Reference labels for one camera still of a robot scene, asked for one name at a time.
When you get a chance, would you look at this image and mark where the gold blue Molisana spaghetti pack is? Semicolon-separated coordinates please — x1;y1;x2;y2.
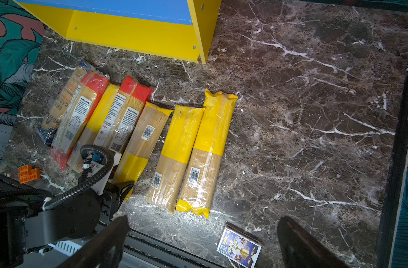
36;60;95;147

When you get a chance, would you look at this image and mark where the leftmost red-end spaghetti pack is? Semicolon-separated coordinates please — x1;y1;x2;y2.
50;71;110;171

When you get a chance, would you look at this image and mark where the wide yellow spaghetti pack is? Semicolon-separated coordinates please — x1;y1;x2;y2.
146;106;205;214

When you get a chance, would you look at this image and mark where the narrow yellow spaghetti pack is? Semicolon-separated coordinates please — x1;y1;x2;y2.
113;102;173;185

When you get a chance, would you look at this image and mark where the white perforated rail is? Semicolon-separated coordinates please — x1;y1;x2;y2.
49;241;82;257

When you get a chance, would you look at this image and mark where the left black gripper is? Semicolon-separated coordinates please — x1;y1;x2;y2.
25;171;134;250

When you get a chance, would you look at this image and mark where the front red-end spaghetti pack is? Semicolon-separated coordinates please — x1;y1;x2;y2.
93;76;154;154

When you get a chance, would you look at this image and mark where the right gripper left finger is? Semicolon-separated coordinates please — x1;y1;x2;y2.
58;216;130;268

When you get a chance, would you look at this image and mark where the red-end spaghetti pack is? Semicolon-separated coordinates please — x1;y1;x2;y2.
93;76;154;154
50;71;110;171

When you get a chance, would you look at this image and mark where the yellow shelf unit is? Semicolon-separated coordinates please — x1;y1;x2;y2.
17;1;221;64

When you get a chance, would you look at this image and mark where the small playing card box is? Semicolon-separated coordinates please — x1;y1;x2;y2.
217;223;262;268

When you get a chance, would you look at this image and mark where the yellow-band spaghetti pack left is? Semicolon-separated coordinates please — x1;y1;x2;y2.
67;83;120;174

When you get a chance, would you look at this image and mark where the black base frame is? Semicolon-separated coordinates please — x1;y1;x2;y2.
124;230;220;268

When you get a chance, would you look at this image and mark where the orange toy block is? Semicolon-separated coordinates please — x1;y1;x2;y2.
18;165;41;184

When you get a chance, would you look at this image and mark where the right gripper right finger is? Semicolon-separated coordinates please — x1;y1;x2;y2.
277;216;347;268

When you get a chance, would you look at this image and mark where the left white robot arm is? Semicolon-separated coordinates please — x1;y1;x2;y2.
0;145;134;268

